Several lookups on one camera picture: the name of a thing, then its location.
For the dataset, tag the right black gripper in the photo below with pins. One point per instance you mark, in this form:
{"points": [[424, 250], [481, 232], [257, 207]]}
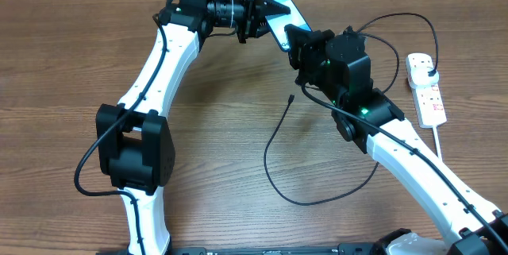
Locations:
{"points": [[313, 45]]}

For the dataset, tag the Samsung Galaxy smartphone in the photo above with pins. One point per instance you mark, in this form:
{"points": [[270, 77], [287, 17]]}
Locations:
{"points": [[277, 23]]}

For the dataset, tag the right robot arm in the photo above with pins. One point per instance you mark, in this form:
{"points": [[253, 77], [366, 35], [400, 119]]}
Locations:
{"points": [[340, 68]]}

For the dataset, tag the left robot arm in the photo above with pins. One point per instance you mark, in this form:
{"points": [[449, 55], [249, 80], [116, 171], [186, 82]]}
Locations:
{"points": [[136, 150]]}

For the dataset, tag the white charger plug adapter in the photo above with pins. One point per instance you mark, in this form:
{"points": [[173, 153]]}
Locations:
{"points": [[422, 77]]}

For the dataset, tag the white power strip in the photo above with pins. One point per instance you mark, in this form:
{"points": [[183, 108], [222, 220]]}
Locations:
{"points": [[427, 100]]}

